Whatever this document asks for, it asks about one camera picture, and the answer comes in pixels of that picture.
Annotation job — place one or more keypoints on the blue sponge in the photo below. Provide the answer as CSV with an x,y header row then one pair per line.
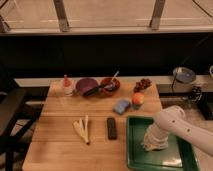
x,y
121,106

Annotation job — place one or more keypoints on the dark chair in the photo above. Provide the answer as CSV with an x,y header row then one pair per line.
x,y
13,108

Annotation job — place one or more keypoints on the black spatula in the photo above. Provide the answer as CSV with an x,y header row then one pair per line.
x,y
97,88

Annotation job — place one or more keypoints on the white bottle red cap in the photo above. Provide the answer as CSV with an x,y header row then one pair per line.
x,y
67,86

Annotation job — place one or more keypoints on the yellow corn husk toy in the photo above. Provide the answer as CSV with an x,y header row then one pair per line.
x,y
81,128

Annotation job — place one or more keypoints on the orange and green cup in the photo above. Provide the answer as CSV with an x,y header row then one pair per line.
x,y
137,100

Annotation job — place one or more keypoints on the black rectangular remote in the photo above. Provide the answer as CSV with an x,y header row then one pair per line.
x,y
111,127

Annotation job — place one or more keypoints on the bunch of dark grapes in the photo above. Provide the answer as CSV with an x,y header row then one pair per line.
x,y
142,85

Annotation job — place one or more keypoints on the grey towel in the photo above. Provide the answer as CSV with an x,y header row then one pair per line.
x,y
153,146

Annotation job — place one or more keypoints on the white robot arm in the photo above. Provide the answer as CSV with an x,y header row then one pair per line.
x,y
172,120

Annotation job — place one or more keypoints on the purple bowl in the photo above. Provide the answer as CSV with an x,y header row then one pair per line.
x,y
85,84

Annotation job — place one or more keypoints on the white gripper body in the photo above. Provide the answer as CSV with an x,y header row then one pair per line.
x,y
156,134

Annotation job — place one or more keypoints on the grey metal bowl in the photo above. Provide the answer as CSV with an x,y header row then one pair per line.
x,y
184,75

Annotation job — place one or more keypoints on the green plastic tray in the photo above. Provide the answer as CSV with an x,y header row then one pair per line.
x,y
178,156

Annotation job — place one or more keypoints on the red-brown bowl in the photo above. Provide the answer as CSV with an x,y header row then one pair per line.
x,y
110,91

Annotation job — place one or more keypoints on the silver spoon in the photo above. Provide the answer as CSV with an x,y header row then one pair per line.
x,y
115,75

